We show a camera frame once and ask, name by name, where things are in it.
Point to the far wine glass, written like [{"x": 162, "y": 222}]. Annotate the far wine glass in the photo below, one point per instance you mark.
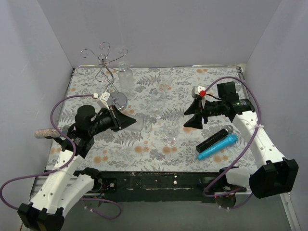
[{"x": 164, "y": 79}]

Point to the black table front rail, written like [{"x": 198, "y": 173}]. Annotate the black table front rail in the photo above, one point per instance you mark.
[{"x": 145, "y": 186}]

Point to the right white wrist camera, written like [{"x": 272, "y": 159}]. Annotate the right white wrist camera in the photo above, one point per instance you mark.
[{"x": 198, "y": 91}]

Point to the near wine glass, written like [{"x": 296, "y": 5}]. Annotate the near wine glass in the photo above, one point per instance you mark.
[{"x": 171, "y": 129}]

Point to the glitter microphone on stand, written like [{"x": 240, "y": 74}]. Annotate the glitter microphone on stand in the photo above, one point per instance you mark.
[{"x": 50, "y": 132}]

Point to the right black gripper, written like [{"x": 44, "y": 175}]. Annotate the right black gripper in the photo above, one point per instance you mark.
[{"x": 204, "y": 112}]

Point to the blue toy microphone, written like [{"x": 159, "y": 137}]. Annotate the blue toy microphone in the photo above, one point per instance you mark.
[{"x": 228, "y": 141}]

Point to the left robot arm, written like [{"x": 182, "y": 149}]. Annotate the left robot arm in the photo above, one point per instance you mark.
[{"x": 47, "y": 210}]

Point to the black microphone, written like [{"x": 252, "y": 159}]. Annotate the black microphone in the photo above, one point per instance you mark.
[{"x": 221, "y": 134}]

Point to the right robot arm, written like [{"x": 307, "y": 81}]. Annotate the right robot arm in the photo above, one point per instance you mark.
[{"x": 275, "y": 173}]

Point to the floral tablecloth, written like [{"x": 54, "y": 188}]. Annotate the floral tablecloth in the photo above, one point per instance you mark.
[{"x": 133, "y": 151}]

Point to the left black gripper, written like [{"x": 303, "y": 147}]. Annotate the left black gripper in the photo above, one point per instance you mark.
[{"x": 115, "y": 120}]

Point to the middle wine glass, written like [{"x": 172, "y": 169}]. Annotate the middle wine glass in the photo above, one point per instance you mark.
[{"x": 158, "y": 101}]

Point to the chrome wine glass rack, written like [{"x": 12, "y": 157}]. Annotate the chrome wine glass rack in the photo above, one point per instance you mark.
[{"x": 104, "y": 74}]

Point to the patterned tumbler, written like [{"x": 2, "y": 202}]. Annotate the patterned tumbler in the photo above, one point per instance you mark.
[
  {"x": 125, "y": 75},
  {"x": 141, "y": 125}
]

